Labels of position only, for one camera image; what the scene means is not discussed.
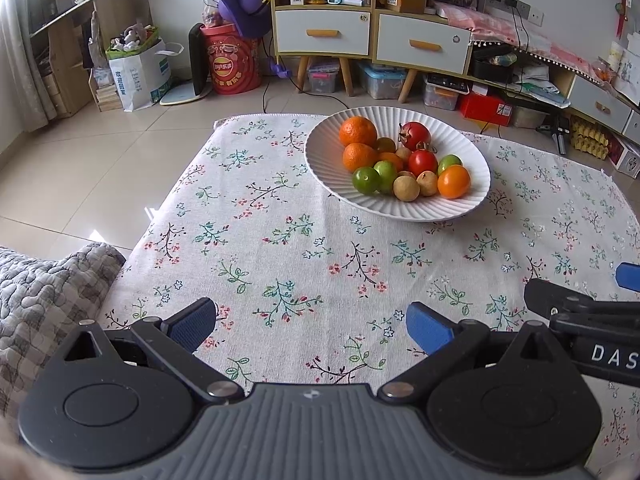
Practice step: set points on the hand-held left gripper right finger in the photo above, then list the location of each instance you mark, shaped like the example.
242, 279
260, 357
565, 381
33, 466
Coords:
430, 327

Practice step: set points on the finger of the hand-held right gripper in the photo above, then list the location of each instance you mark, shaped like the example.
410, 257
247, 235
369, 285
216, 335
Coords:
629, 276
555, 295

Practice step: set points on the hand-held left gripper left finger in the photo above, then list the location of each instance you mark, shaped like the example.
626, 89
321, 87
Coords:
192, 322

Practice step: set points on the white ribbed plate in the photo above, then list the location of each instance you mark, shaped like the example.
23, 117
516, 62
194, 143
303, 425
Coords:
450, 210

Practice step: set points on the orange cherry tomato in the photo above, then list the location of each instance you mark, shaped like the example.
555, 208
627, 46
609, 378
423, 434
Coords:
392, 160
454, 182

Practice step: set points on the bright red tomato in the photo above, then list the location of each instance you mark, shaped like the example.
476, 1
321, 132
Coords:
422, 163

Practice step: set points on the small mandarin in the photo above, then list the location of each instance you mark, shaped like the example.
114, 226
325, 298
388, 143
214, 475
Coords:
357, 156

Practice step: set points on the yellow cherry tomato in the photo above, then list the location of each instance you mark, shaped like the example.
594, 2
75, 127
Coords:
386, 145

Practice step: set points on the dark red tomato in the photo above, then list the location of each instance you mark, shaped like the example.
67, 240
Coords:
417, 134

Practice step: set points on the large mandarin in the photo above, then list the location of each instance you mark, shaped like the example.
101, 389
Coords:
358, 131

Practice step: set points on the white printed carton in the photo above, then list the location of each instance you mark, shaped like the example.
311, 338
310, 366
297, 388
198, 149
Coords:
627, 157

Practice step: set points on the floral tablecloth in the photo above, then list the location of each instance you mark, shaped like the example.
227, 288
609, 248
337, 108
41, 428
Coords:
300, 240

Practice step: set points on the yellow egg tray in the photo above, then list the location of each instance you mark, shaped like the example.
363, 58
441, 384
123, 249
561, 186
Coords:
590, 137

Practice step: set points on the grey quilted blanket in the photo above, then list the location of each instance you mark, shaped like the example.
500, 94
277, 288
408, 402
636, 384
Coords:
45, 310

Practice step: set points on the black handheld device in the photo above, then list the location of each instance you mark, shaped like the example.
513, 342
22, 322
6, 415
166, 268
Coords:
557, 132

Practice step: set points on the long cabinet grey drawers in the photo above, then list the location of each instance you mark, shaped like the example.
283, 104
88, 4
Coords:
595, 102

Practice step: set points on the red box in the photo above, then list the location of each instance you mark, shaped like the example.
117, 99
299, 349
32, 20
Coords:
485, 109

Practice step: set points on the clear jar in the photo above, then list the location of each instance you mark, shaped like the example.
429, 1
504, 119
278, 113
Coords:
605, 71

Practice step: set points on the white printed box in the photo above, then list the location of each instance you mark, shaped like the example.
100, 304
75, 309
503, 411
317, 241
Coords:
627, 67

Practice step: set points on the pile of white bags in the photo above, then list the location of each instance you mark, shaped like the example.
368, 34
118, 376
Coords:
540, 85

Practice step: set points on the black-lid storage box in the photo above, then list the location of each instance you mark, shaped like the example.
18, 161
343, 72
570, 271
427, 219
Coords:
445, 94

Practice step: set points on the black bag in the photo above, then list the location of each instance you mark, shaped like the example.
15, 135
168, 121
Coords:
492, 70

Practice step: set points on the white paper bag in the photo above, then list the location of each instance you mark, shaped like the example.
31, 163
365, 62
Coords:
142, 80

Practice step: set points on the blue-lid storage box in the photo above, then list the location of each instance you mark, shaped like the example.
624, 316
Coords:
382, 82

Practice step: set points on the black panel on white base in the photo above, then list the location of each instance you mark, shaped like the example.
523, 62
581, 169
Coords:
200, 60

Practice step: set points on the red snack bucket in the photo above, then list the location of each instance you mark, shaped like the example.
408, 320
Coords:
232, 62

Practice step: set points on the purple plastic toy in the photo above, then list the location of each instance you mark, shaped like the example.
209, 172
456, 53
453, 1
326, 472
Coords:
280, 69

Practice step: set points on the red hanging ornament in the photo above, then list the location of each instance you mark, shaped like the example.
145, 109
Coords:
622, 7

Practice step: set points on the clear storage box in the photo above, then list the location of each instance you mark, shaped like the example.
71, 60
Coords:
322, 79

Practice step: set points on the pink cloth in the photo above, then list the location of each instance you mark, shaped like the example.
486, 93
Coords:
490, 25

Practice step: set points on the low wooden cabinet white drawer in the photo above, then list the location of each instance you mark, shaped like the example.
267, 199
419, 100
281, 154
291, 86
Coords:
425, 45

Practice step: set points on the plush toy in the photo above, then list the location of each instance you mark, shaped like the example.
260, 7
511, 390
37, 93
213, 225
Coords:
130, 37

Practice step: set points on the wooden bookshelf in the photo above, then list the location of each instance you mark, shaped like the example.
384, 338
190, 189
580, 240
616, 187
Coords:
75, 50

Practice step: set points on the clear bag of snacks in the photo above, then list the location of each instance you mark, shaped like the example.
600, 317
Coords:
212, 12

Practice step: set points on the purple hat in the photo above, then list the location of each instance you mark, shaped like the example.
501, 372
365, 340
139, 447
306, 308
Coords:
240, 0

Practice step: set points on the small cardboard box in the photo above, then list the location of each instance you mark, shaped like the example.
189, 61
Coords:
405, 1

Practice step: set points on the grey curtain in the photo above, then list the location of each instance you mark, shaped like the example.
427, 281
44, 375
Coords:
20, 35

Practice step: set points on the blue white thermometer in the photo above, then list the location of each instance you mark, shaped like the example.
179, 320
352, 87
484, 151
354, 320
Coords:
344, 1

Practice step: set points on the wall power socket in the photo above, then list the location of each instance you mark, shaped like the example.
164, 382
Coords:
510, 7

